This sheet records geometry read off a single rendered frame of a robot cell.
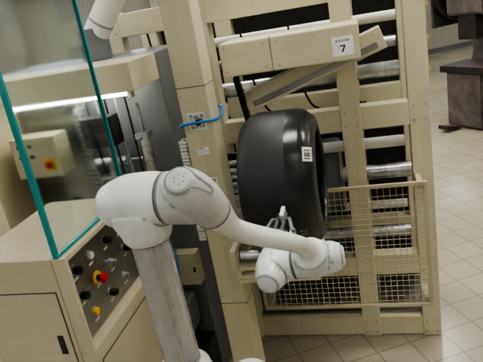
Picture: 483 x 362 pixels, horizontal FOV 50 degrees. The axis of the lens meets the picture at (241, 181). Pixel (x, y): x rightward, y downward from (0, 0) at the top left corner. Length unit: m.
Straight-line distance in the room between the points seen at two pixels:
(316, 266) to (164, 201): 0.59
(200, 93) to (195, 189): 1.04
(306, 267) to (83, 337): 0.82
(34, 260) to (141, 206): 0.69
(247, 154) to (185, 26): 0.56
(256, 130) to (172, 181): 0.96
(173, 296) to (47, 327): 0.70
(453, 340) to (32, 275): 2.27
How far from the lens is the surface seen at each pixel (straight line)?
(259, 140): 2.06
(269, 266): 1.65
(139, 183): 1.26
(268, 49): 2.35
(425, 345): 3.19
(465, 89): 6.94
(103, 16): 2.59
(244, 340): 2.65
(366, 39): 2.45
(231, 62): 2.39
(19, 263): 1.89
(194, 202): 1.18
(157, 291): 1.38
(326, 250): 1.63
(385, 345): 3.19
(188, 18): 2.14
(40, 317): 1.97
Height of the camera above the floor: 1.95
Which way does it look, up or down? 19 degrees down
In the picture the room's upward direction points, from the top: 10 degrees counter-clockwise
